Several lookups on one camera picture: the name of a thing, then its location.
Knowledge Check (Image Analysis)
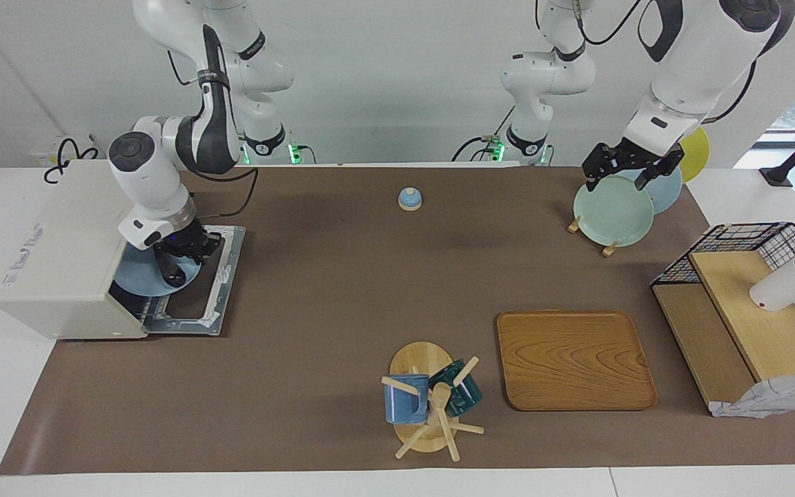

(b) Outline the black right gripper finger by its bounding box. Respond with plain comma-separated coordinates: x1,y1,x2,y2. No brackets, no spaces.
159,254,189,289

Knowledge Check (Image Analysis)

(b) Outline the light blue serving plate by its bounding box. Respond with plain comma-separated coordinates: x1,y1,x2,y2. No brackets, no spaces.
112,245,202,298

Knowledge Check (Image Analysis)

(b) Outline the glass oven door with handle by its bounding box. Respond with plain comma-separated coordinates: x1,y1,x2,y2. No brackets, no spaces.
141,224,246,338

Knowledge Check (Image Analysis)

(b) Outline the beige toaster oven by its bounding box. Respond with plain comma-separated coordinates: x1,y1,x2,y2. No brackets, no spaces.
0,160,246,341

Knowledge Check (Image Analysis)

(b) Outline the light blue racked plate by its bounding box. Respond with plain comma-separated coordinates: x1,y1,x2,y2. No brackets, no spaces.
629,166,684,215

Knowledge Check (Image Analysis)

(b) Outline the pale green plate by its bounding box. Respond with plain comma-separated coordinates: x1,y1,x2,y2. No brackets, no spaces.
572,174,656,249

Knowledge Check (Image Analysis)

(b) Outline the wooden plate rack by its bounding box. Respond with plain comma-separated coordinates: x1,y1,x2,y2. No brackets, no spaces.
567,215,621,258

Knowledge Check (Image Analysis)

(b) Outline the yellow plate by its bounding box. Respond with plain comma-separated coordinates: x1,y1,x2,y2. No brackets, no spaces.
678,126,711,184

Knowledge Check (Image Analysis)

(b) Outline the brown table mat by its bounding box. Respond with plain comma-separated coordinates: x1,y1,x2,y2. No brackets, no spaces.
0,166,795,476

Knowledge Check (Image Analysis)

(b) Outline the white cup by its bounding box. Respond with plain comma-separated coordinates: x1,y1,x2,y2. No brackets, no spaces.
749,256,795,313

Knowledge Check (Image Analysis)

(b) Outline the rectangular wooden tray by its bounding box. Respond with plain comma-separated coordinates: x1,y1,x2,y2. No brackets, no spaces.
496,310,659,413

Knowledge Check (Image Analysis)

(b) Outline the wooden mug tree stand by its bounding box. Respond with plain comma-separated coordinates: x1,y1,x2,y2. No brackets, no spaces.
380,341,486,462

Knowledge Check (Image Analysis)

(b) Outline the dark green mug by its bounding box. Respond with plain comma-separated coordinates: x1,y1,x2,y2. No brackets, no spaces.
429,358,484,418

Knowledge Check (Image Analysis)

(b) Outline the blue mug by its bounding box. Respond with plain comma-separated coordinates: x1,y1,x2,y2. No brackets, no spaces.
383,373,431,425

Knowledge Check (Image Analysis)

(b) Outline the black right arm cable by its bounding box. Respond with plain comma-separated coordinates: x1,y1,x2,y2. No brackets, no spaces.
166,48,261,220

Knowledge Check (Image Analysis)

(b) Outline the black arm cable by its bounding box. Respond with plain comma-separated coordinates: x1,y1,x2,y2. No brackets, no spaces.
534,0,760,125
166,48,261,220

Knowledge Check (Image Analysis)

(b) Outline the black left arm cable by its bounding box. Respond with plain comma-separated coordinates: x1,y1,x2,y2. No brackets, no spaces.
534,0,760,125

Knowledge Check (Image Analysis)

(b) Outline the wire shelf with wooden boards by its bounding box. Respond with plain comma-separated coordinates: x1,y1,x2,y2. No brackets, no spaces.
650,222,795,419

